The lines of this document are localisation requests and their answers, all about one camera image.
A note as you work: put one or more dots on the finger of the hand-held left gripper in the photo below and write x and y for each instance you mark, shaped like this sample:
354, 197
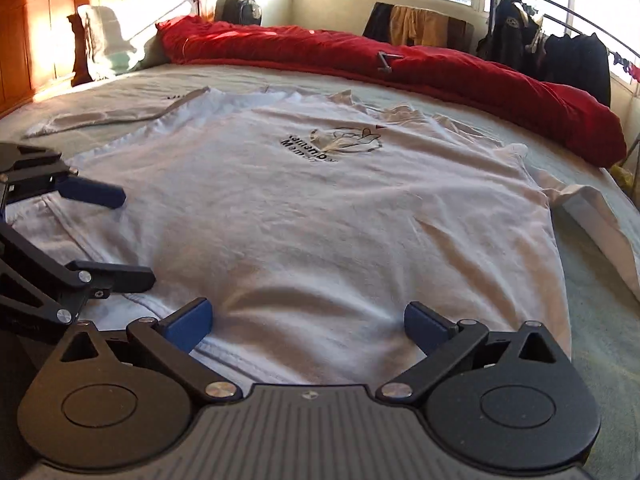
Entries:
120, 277
95, 194

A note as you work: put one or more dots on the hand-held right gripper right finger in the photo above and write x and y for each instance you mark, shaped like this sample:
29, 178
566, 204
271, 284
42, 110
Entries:
425, 325

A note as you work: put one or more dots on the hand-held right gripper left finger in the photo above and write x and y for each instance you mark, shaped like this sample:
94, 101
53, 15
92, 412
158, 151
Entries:
192, 322

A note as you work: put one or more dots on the white printed t-shirt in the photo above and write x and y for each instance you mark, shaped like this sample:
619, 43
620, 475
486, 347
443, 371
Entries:
300, 220

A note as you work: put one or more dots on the metal clothes rack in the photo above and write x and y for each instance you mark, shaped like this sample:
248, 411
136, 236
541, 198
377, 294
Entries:
565, 7

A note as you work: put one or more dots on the green and white pillow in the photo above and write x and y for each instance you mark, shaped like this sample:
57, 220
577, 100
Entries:
115, 30

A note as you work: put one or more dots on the wooden headboard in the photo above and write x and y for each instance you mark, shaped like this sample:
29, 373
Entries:
30, 35

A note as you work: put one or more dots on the grey backpack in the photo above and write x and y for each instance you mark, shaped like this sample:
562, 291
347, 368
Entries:
240, 10

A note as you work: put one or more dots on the red duvet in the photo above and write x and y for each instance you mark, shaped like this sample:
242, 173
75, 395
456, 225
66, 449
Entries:
450, 85

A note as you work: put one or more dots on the yellow plastic bag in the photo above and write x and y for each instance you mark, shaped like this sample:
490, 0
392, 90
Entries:
622, 175

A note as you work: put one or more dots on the brown chair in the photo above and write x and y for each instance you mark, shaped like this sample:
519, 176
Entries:
460, 35

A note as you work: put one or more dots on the orange draped cloth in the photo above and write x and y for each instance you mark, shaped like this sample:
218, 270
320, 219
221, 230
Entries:
420, 25

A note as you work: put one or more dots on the black hanging garment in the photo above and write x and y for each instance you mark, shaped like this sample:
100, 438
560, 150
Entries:
575, 65

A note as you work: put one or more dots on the black jacket with round patch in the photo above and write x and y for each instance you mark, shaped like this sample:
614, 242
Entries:
510, 35

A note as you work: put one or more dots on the black draped cloth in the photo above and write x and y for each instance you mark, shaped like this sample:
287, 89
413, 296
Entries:
377, 22

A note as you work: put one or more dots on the beige hanging garment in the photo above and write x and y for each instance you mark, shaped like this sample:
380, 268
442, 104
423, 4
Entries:
537, 40

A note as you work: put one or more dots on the row of small hanging socks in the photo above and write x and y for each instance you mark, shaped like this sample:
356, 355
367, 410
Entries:
632, 70

